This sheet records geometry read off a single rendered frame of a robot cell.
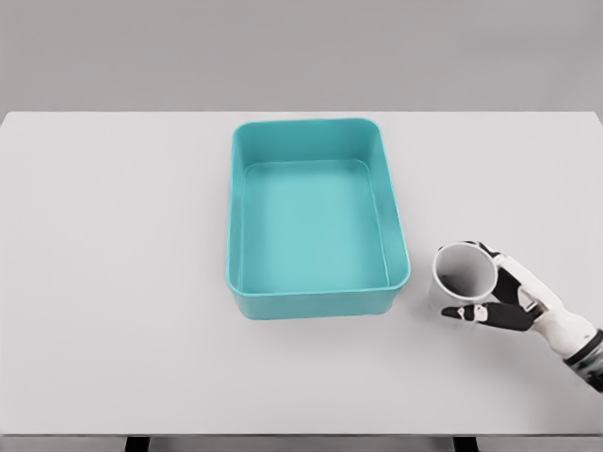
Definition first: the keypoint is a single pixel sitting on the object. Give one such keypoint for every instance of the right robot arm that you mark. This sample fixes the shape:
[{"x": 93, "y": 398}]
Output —
[{"x": 580, "y": 340}]

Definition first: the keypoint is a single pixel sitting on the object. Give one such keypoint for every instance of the white paper cup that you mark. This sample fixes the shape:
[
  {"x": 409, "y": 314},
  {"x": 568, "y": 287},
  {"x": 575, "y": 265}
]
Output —
[{"x": 462, "y": 274}]

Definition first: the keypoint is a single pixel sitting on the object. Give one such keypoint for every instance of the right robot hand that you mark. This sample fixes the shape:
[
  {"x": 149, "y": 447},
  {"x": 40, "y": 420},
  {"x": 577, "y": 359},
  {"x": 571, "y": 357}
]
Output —
[{"x": 511, "y": 294}]

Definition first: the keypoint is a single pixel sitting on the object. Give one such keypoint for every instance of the teal plastic basket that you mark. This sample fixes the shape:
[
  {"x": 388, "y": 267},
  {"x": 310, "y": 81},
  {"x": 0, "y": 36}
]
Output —
[{"x": 313, "y": 221}]

